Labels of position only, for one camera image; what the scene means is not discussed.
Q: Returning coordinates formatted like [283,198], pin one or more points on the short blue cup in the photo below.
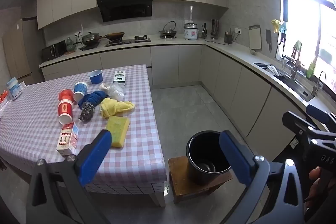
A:
[95,77]

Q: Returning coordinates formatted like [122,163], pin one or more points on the tall blue paper cup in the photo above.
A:
[80,90]

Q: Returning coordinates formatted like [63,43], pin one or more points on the black microwave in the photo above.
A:
[53,50]

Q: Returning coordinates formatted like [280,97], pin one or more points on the white tissue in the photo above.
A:
[104,86]

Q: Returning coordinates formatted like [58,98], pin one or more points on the cleaver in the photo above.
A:
[268,39]

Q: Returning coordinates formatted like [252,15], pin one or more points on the black range hood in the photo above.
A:
[126,7]

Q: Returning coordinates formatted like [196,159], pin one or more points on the white red milk carton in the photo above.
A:
[67,138]

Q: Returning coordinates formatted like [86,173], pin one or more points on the blue cloth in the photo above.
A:
[93,98]

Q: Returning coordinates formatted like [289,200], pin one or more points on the metal utensil holder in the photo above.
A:
[214,29]

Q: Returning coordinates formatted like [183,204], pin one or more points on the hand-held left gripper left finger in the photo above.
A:
[95,158]

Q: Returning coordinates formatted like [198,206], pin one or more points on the green white box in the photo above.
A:
[119,76]

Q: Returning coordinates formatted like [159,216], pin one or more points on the steel wool scrubber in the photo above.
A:
[87,111]

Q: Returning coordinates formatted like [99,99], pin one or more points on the pink checked tablecloth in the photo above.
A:
[34,113]

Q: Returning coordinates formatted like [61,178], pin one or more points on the yellow cloth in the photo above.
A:
[113,107]

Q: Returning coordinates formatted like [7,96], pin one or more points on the wooden stool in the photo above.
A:
[178,182]

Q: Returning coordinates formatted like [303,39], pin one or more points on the white rice cooker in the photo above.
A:
[190,32]

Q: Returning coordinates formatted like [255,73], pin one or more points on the black gas stove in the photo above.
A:
[128,41]

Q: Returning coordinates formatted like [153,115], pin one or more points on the black chopstick holder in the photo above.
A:
[229,38]

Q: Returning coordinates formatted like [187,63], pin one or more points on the small steel faucet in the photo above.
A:
[316,87]

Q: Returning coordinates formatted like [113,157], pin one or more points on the green vase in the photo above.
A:
[70,45]

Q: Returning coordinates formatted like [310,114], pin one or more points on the clear plastic bag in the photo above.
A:
[116,91]

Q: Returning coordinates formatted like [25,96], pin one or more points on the black wok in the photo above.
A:
[115,35]

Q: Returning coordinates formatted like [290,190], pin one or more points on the red paper cup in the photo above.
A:
[65,111]

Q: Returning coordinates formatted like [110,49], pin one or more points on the window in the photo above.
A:
[309,16]

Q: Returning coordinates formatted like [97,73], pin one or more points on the person's right hand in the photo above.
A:
[315,174]

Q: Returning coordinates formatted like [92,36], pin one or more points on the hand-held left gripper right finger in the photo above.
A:
[235,158]

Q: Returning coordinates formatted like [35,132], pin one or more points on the white cutting board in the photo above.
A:
[254,36]

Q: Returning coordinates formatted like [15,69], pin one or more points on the yellow green sponge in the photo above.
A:
[118,129]

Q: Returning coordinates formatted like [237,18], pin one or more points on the green rag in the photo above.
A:
[298,45]

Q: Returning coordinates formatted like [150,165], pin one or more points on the steel sink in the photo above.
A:
[286,79]

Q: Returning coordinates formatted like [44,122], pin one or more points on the light blue rubber glove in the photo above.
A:
[283,27]

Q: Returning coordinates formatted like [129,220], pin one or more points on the black bucket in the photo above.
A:
[197,174]

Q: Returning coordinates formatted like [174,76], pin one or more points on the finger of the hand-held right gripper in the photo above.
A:
[317,113]
[296,121]

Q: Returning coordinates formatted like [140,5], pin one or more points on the red packet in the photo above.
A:
[2,98]

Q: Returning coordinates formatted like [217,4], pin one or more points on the tall steel faucet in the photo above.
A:
[295,66]

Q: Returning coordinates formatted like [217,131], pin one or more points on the black induction cooker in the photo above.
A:
[89,46]

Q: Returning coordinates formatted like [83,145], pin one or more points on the green bottle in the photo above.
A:
[311,70]

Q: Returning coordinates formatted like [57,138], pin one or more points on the white jar blue label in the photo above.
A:
[13,88]

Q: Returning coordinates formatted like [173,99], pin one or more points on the red plastic bag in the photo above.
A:
[65,95]

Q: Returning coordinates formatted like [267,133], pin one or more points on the yellow rubber glove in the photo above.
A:
[275,26]

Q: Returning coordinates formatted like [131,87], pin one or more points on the grey pot with lid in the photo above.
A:
[90,38]

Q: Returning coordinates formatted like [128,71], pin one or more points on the beige refrigerator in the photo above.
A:
[15,50]

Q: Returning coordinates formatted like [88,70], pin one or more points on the dark wine bottle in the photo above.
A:
[204,31]

